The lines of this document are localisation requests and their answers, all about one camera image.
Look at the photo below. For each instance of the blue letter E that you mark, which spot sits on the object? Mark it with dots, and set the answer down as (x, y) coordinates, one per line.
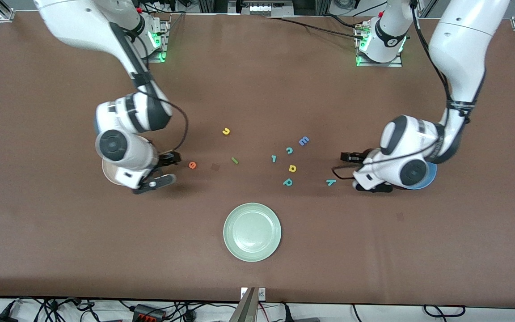
(303, 141)

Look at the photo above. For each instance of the teal letter P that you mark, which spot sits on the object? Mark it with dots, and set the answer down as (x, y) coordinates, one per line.
(285, 183)

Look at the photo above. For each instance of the pale green plate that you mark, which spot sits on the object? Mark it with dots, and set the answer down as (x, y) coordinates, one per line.
(252, 232)

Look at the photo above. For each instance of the aluminium frame structure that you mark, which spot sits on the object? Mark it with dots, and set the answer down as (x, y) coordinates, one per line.
(262, 9)

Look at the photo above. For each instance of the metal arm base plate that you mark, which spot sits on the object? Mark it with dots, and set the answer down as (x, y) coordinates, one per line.
(380, 64)
(163, 53)

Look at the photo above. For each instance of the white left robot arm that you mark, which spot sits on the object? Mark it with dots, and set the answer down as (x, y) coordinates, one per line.
(463, 44)

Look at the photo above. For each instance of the beige brown plate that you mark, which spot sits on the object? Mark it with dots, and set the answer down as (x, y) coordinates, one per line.
(109, 176)

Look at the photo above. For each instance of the grey metal post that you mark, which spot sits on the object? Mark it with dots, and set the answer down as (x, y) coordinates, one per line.
(245, 308)

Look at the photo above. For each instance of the black orange power strip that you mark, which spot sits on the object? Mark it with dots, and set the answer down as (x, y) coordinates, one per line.
(148, 313)

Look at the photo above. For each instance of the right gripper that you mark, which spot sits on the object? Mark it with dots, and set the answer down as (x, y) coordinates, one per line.
(166, 159)

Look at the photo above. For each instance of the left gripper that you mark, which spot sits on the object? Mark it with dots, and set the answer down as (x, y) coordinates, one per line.
(358, 157)

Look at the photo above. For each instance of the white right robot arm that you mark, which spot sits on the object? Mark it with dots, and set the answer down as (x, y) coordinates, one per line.
(83, 22)

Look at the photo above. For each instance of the white mounting bracket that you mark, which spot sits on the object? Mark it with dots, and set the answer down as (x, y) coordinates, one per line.
(261, 293)

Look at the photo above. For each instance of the blue plate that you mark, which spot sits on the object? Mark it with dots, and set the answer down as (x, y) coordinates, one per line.
(433, 174)

